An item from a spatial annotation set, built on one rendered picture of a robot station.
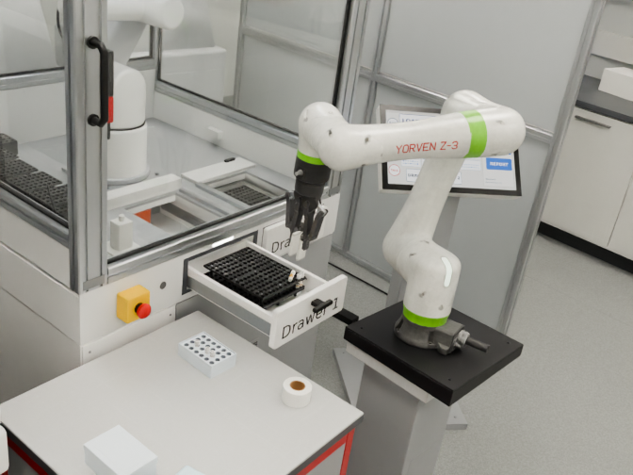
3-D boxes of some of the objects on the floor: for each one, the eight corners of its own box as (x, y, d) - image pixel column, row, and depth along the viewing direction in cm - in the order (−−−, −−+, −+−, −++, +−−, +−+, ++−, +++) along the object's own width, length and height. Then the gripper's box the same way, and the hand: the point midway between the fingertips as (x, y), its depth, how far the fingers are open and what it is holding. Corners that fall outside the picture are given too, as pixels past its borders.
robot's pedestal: (437, 542, 240) (492, 352, 206) (379, 595, 219) (430, 395, 185) (367, 487, 257) (408, 304, 223) (308, 532, 237) (342, 338, 203)
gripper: (279, 169, 186) (267, 248, 198) (323, 192, 179) (307, 274, 190) (299, 163, 192) (285, 240, 203) (343, 186, 184) (326, 265, 196)
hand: (298, 246), depth 195 cm, fingers closed
